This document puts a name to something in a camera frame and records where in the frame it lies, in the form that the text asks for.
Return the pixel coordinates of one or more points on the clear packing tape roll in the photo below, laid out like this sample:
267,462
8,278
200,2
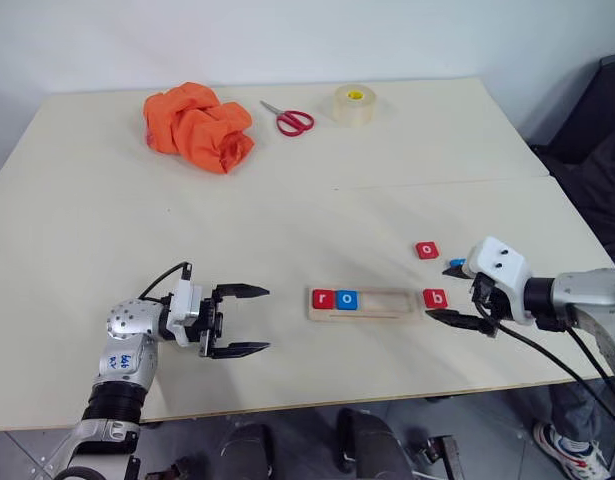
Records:
354,107

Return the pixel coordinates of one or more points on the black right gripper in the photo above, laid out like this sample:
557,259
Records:
489,300

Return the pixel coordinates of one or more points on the white blue red sneaker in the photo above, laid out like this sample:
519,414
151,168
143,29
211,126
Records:
567,450

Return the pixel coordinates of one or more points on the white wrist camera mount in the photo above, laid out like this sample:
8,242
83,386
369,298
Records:
502,265
186,305

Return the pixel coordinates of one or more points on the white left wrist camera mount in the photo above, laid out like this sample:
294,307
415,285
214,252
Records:
186,305

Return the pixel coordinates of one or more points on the crumpled orange cloth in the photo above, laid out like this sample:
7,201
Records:
197,130

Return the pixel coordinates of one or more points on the black chair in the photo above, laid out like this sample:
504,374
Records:
597,165

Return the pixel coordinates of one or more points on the red letter o block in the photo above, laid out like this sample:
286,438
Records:
427,250

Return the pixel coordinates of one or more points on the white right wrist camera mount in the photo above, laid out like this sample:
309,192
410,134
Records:
502,265

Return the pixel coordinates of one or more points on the wooden letter tray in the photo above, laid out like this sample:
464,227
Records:
387,305

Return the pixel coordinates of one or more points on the blue letter o block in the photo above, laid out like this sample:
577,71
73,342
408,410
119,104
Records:
347,300

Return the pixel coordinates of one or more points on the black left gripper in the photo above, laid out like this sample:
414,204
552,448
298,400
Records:
211,320

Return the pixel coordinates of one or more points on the dark metal frame piece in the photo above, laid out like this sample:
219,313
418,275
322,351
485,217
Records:
439,457

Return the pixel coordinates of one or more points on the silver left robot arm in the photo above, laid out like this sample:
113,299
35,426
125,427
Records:
127,325

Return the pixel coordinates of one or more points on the person's leg in jeans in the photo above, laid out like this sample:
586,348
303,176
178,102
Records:
577,407

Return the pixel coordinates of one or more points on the red letter b block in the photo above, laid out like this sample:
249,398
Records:
435,298

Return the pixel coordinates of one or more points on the red letter r block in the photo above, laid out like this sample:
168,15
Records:
323,299

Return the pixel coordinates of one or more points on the small blue letter block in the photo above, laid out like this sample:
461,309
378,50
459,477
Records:
457,261

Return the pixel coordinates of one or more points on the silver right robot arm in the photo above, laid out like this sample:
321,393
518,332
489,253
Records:
587,290

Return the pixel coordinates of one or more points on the dark rounded shape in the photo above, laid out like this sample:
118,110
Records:
247,452
372,445

